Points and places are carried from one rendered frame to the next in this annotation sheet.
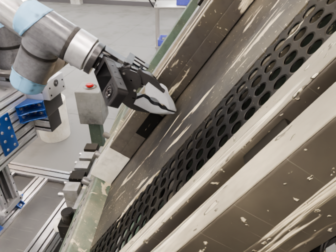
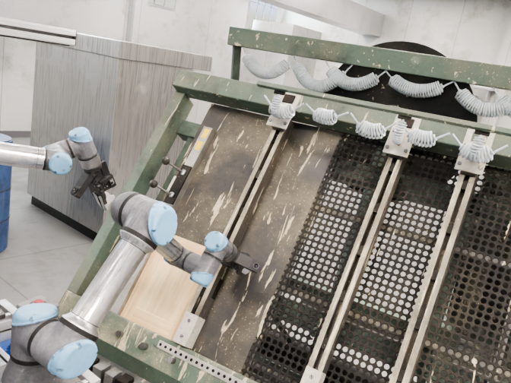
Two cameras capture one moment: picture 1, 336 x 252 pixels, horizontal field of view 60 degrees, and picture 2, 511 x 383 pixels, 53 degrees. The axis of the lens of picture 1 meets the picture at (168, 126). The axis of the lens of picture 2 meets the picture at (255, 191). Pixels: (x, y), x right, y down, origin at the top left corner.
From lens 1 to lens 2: 1.87 m
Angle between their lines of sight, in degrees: 64
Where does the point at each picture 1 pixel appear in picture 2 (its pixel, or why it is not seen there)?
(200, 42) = (241, 232)
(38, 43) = (225, 253)
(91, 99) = not seen: hidden behind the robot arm
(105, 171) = (192, 338)
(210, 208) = (360, 263)
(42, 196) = not seen: outside the picture
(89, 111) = not seen: hidden behind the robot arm
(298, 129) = (367, 245)
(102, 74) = (243, 260)
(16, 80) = (207, 279)
